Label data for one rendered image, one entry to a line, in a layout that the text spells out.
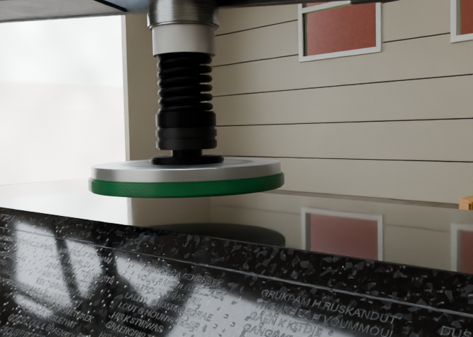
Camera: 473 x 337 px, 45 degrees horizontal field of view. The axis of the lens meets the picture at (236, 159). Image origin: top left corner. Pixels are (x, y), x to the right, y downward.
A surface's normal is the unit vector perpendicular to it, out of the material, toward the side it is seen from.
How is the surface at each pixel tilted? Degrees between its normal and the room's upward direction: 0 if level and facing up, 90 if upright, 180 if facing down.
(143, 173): 90
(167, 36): 90
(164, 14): 90
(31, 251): 45
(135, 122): 90
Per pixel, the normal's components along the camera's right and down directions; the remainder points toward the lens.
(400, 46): -0.71, 0.05
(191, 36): 0.36, 0.04
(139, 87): 0.70, 0.02
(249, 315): -0.47, -0.67
